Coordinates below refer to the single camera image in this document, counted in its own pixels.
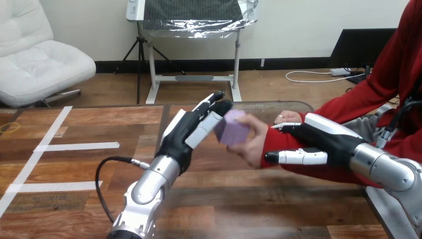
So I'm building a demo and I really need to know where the person's hand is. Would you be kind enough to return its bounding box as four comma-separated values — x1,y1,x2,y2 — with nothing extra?
225,113,270,169
274,110,303,125

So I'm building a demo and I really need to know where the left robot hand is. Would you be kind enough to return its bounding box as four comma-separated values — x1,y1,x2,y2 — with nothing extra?
155,90,233,175

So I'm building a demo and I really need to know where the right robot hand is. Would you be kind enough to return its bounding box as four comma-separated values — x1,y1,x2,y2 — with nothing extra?
263,113,369,169

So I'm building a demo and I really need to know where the purple block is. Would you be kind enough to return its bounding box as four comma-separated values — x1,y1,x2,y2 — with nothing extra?
213,109,251,147

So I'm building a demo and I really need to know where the person's forearm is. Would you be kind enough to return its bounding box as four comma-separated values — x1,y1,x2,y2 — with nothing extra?
298,76,398,123
260,126,385,189

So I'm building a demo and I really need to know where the person's body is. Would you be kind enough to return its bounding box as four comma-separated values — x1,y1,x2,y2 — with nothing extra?
342,0,422,166

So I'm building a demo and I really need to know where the white desk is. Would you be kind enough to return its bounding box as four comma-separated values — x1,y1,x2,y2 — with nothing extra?
125,0,260,105

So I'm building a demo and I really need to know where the white power strip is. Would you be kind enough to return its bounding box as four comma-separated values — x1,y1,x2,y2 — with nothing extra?
329,67,351,77

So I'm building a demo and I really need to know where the black tripod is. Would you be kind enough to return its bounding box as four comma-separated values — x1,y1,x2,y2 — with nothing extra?
114,22,186,105

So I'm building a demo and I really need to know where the dark screen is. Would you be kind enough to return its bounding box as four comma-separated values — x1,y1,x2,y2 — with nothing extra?
327,28,397,71

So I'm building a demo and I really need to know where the white cushioned chair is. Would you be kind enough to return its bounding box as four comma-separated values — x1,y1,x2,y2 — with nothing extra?
0,0,97,109

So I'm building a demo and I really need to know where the tangle of cables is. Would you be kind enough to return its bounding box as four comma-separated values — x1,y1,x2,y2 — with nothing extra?
285,63,375,85

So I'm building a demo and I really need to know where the black cable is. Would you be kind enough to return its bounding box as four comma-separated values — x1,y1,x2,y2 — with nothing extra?
376,99,422,150
95,156,151,225

